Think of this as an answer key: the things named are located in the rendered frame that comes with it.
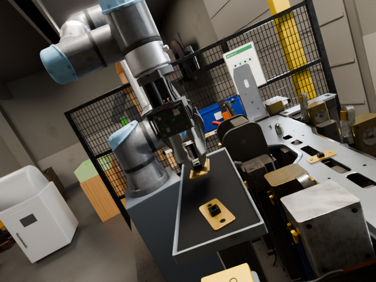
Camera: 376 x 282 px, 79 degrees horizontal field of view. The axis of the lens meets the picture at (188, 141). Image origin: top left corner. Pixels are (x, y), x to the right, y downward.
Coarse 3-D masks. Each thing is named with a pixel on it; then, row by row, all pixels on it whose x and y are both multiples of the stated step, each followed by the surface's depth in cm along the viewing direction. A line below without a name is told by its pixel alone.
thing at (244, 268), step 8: (224, 272) 27; (232, 272) 26; (240, 272) 26; (248, 272) 25; (208, 280) 27; (216, 280) 26; (224, 280) 26; (232, 280) 25; (240, 280) 25; (248, 280) 25
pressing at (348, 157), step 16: (272, 128) 115; (288, 128) 106; (304, 128) 98; (272, 144) 95; (288, 144) 89; (304, 144) 84; (320, 144) 79; (336, 144) 75; (304, 160) 74; (336, 160) 67; (352, 160) 63; (368, 160) 61; (320, 176) 63; (336, 176) 60; (368, 176) 55; (352, 192) 52; (368, 192) 50; (368, 208) 46; (368, 224) 43
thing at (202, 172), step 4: (196, 164) 49; (200, 164) 48; (196, 168) 48; (200, 168) 48; (204, 168) 47; (192, 172) 48; (196, 172) 47; (200, 172) 46; (204, 172) 45; (192, 176) 46; (196, 176) 45
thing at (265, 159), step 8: (256, 160) 70; (264, 160) 68; (272, 168) 66; (248, 184) 68; (256, 200) 68; (264, 216) 73; (272, 240) 74; (272, 248) 77; (280, 256) 73; (272, 264) 79; (280, 264) 76
